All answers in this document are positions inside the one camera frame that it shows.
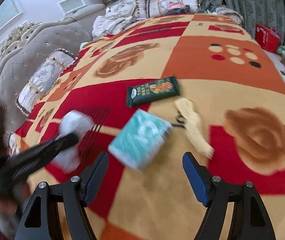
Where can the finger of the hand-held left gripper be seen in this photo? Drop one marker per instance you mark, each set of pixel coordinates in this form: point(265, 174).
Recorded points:
point(50, 150)

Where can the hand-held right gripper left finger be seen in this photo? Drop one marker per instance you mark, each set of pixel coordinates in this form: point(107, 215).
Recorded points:
point(97, 177)

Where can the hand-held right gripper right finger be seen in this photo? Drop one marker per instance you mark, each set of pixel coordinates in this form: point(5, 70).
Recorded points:
point(195, 177)

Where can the white tissue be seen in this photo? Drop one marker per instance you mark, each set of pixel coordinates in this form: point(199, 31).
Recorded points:
point(76, 123)

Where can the teal tissue pack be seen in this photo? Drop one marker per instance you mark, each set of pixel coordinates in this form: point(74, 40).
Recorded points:
point(140, 140)

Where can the person's left hand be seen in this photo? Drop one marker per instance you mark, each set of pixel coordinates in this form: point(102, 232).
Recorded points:
point(7, 220)

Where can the yellow crinkled wrapper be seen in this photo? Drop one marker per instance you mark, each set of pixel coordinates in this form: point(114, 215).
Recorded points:
point(195, 130)

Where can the striped bolster pillow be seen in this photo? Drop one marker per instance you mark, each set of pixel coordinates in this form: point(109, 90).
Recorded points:
point(45, 77)

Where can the dark green snack packet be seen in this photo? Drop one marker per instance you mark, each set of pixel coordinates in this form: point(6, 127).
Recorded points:
point(152, 92)

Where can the grey tufted headboard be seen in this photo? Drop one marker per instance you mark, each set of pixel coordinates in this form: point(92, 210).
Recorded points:
point(32, 45)

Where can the printed blanket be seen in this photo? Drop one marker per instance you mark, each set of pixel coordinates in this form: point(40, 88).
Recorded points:
point(195, 62)

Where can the white rumpled bedding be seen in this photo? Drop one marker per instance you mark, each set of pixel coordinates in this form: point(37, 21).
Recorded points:
point(112, 25)

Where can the red gift box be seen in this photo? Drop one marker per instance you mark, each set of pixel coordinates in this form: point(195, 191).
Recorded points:
point(267, 38)

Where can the cream fringed pillow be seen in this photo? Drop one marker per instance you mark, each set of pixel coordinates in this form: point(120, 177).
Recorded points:
point(125, 7)

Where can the folded clothes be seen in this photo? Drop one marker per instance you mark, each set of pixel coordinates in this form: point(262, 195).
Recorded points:
point(177, 7)

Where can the cream embroidered pillow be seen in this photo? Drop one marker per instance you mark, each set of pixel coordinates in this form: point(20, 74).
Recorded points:
point(160, 5)

